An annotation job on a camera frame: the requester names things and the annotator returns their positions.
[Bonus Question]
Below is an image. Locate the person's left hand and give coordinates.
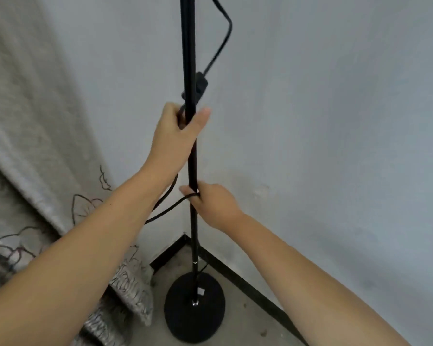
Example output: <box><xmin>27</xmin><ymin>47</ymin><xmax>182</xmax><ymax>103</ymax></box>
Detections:
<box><xmin>144</xmin><ymin>101</ymin><xmax>212</xmax><ymax>185</ymax></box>

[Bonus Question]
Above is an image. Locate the person's right hand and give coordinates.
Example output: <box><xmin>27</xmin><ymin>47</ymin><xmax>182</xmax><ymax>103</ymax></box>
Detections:
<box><xmin>179</xmin><ymin>180</ymin><xmax>244</xmax><ymax>233</ymax></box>

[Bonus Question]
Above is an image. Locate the black lamp power cord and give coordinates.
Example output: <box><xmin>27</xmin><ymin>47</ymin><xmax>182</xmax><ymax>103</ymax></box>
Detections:
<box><xmin>144</xmin><ymin>0</ymin><xmax>233</xmax><ymax>274</ymax></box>

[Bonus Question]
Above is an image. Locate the black floor lamp white shade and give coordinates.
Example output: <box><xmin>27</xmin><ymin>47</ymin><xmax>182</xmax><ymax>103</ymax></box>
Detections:
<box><xmin>164</xmin><ymin>0</ymin><xmax>226</xmax><ymax>344</ymax></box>

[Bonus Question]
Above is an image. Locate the person's right forearm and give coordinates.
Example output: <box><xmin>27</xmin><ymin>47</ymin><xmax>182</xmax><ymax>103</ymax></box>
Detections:
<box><xmin>223</xmin><ymin>212</ymin><xmax>412</xmax><ymax>346</ymax></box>

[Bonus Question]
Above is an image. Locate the person's left forearm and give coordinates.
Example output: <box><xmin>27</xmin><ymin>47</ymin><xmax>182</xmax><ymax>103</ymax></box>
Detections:
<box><xmin>0</xmin><ymin>165</ymin><xmax>179</xmax><ymax>346</ymax></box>

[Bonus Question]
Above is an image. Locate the grey floral curtain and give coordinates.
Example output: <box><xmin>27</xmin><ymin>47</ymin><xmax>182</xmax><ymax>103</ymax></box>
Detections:
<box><xmin>0</xmin><ymin>0</ymin><xmax>154</xmax><ymax>346</ymax></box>

